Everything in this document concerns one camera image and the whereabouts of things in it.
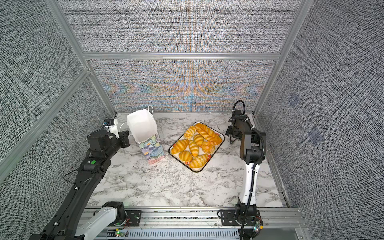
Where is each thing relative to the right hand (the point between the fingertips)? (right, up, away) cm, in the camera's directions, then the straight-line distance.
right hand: (235, 135), depth 107 cm
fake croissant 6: (-32, +3, -4) cm, 32 cm away
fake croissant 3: (-39, -6, -11) cm, 41 cm away
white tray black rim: (-19, -12, -12) cm, 26 cm away
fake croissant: (-27, -14, -18) cm, 35 cm away
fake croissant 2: (-34, -11, -16) cm, 39 cm away
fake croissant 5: (-26, -2, -7) cm, 27 cm away
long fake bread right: (-19, +1, -3) cm, 19 cm away
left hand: (-63, +4, -31) cm, 70 cm away
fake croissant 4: (-30, -7, -10) cm, 32 cm away
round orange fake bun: (-20, -6, -12) cm, 24 cm away
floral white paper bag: (-63, +5, -7) cm, 64 cm away
